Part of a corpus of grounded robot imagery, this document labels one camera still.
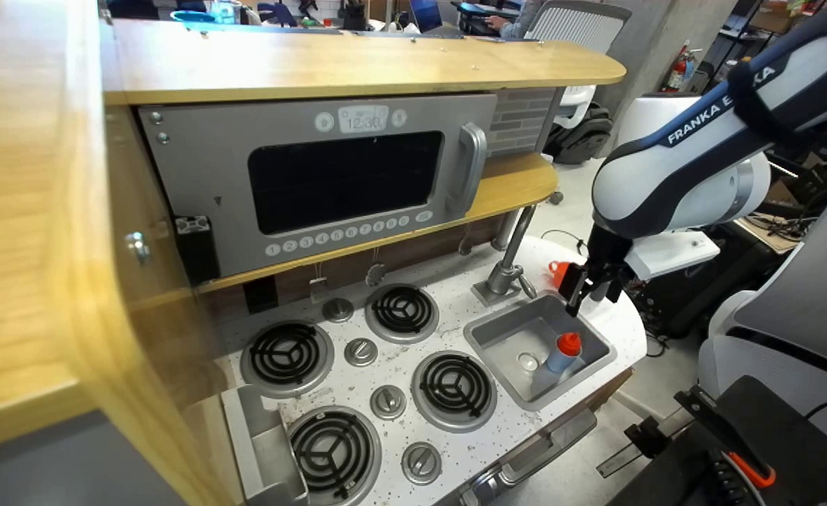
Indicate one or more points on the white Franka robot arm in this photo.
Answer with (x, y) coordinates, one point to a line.
(696, 159)

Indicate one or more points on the white office chair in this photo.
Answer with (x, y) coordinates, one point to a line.
(583, 28)

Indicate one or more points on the orange plastic cup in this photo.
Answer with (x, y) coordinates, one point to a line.
(558, 274)

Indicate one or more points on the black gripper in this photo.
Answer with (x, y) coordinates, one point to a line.
(609, 252)

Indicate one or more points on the grey toy microwave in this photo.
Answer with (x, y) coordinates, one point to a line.
(206, 169)

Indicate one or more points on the wooden toy kitchen cabinet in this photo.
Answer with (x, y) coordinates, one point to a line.
(21, 234)

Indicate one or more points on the blue plastic cup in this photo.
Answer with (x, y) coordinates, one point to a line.
(558, 367)

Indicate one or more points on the black coil stove burner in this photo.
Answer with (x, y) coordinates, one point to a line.
(333, 453)
(452, 386)
(400, 310)
(285, 355)

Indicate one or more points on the grey toy sink basin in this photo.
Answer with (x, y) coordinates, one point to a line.
(500, 338)

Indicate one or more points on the grey toy faucet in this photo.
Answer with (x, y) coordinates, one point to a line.
(506, 269)

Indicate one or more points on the grey round stove knob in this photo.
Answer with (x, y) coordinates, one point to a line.
(337, 308)
(420, 461)
(360, 353)
(385, 401)

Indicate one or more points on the grey office chair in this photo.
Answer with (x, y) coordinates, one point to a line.
(808, 300)

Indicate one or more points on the black stand with orange clip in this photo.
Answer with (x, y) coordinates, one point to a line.
(768, 450)

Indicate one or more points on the red fire extinguisher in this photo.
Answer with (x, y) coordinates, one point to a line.
(678, 68)

